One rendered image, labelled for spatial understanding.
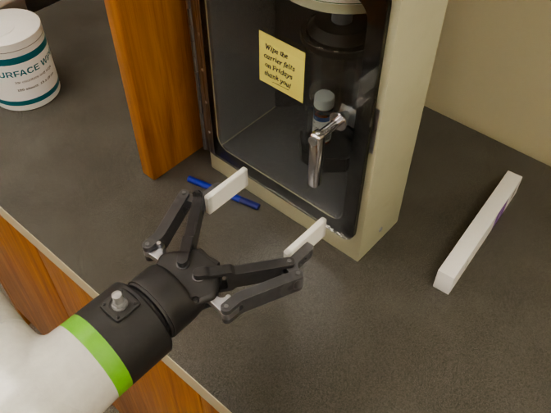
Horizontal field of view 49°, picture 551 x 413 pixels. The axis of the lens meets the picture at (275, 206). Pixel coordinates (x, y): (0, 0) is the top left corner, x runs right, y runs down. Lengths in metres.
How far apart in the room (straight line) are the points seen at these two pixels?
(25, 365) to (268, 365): 0.36
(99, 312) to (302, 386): 0.32
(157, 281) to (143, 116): 0.41
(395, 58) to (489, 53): 0.48
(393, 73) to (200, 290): 0.32
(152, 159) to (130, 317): 0.48
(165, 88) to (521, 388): 0.67
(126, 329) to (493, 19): 0.80
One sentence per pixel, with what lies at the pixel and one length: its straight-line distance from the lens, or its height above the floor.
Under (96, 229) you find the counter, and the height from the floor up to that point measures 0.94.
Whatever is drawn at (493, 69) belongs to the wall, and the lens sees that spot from 1.17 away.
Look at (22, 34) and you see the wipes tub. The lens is 1.22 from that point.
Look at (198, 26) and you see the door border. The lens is 0.88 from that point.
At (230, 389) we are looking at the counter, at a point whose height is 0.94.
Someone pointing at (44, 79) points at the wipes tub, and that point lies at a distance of 1.26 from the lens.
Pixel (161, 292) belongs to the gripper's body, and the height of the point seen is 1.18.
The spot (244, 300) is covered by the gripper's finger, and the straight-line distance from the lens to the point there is 0.64.
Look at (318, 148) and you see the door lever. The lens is 0.74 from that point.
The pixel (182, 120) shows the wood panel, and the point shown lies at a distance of 1.04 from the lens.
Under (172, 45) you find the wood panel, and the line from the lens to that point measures 0.96.
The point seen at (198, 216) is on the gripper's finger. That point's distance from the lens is 0.71.
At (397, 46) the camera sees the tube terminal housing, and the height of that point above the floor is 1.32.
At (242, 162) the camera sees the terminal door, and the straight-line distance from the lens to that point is 0.97.
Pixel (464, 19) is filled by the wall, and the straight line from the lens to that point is 1.15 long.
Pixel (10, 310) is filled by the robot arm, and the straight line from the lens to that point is 0.65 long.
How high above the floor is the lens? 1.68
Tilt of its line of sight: 48 degrees down
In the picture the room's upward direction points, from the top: straight up
